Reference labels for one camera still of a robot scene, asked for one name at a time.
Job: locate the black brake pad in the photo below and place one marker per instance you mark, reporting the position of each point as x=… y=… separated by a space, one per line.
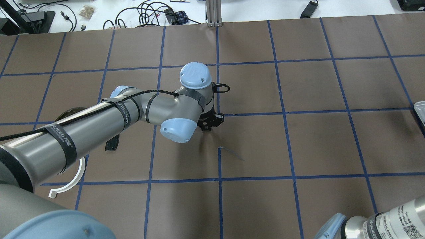
x=112 y=144

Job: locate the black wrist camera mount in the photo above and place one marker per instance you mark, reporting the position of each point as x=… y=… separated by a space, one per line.
x=220 y=88

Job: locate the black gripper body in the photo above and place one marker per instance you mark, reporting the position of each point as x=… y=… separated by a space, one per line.
x=207 y=122

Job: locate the black power adapter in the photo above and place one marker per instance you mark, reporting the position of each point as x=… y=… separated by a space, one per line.
x=309 y=9

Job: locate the second grey blue robot arm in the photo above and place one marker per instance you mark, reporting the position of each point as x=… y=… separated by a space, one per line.
x=403 y=222

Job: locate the olive metal brake shoe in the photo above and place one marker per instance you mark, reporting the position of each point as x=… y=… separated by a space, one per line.
x=70 y=112

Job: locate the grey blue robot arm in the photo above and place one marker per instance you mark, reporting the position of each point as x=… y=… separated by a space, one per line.
x=29 y=159

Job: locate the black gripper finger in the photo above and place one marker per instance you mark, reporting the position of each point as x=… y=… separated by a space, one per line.
x=206 y=128

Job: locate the ribbed metal tray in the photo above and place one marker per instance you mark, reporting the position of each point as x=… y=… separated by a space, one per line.
x=419 y=108

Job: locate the aluminium frame post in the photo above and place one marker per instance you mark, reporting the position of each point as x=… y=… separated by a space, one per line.
x=213 y=13

